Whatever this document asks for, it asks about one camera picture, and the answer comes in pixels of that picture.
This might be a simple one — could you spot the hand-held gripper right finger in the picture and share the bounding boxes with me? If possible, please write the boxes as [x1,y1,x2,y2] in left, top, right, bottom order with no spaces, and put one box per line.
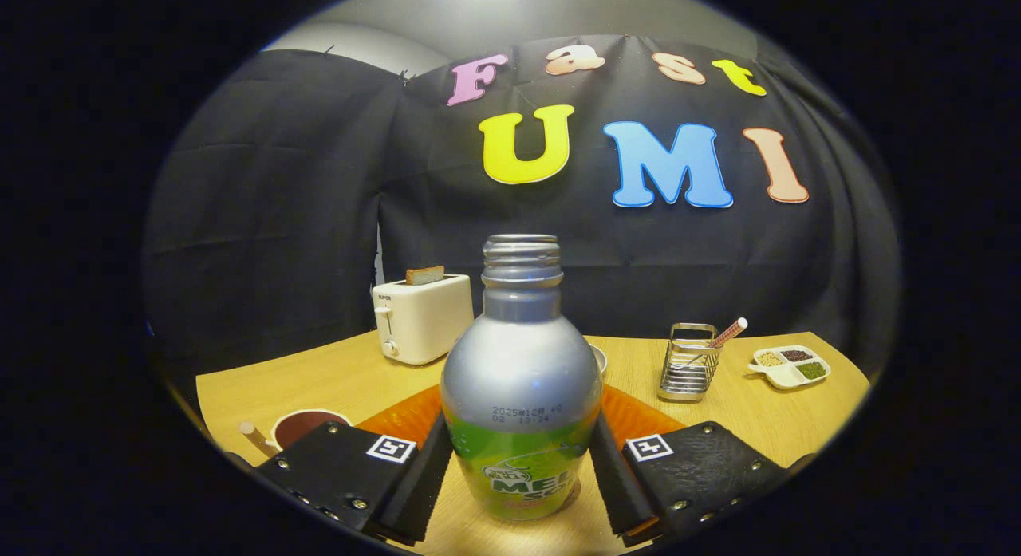
[589,384,814,547]

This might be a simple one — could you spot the metal wire basket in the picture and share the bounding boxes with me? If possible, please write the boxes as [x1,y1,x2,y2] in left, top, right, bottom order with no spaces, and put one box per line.
[657,322,721,404]

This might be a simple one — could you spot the wooden table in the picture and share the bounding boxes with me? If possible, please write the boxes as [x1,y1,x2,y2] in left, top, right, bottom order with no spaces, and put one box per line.
[195,330,870,556]

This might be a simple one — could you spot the silver green juice bottle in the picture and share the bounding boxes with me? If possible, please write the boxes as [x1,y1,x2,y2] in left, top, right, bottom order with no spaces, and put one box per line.
[440,234,604,522]

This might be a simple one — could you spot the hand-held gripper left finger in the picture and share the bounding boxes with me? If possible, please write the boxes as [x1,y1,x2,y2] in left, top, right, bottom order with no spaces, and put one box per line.
[226,384,453,547]

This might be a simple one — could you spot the white divided dish with grains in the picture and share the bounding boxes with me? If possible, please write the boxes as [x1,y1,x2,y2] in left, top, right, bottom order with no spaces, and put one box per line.
[747,345,832,391]

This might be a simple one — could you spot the white toaster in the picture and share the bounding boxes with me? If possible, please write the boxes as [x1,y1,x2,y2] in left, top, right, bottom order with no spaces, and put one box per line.
[372,274,475,366]

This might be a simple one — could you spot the cream cup with wooden handle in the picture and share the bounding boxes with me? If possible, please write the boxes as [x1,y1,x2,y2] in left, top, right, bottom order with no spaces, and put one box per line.
[238,408,353,459]

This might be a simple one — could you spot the striped straw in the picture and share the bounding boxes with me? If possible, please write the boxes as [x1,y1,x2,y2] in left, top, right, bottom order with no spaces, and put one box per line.
[702,317,749,354]

